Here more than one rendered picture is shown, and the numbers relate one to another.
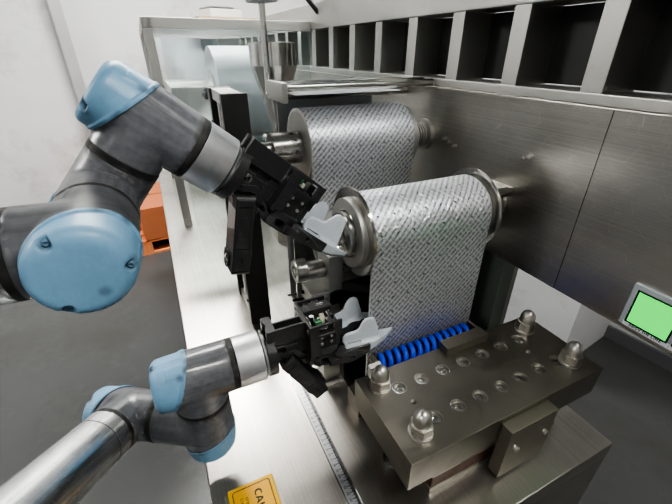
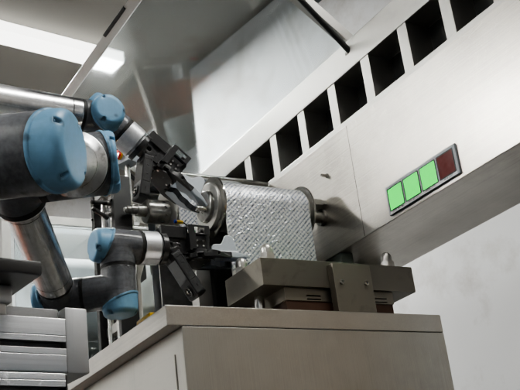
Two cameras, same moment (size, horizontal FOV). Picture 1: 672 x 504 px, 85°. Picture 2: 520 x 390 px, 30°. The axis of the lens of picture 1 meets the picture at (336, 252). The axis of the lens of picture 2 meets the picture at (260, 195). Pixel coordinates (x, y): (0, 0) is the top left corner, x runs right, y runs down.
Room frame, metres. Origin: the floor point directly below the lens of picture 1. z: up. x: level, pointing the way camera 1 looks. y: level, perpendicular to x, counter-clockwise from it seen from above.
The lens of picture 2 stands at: (-1.62, 0.11, 0.39)
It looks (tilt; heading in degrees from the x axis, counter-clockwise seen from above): 22 degrees up; 353
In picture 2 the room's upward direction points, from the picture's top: 7 degrees counter-clockwise
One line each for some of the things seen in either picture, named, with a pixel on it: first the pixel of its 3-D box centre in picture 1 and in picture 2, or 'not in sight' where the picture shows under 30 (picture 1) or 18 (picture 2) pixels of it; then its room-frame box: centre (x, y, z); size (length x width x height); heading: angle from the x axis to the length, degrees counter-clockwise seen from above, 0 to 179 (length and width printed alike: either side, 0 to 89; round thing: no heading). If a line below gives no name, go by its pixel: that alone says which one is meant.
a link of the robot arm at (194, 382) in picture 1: (195, 376); (116, 247); (0.37, 0.20, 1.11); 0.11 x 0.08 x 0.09; 115
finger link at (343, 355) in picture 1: (342, 349); (212, 255); (0.44, -0.01, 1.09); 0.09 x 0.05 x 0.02; 106
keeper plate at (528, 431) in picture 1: (523, 440); (352, 289); (0.37, -0.30, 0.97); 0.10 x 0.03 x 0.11; 115
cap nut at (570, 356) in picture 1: (573, 351); (386, 261); (0.47, -0.41, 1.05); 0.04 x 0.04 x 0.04
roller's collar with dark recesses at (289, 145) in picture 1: (284, 148); (155, 211); (0.76, 0.10, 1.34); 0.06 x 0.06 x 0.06; 25
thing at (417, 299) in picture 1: (425, 301); (274, 255); (0.54, -0.16, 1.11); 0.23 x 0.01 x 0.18; 115
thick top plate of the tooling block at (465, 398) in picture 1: (478, 385); (321, 286); (0.45, -0.25, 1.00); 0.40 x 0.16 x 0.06; 115
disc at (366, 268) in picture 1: (352, 231); (211, 206); (0.54, -0.03, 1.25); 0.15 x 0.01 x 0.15; 25
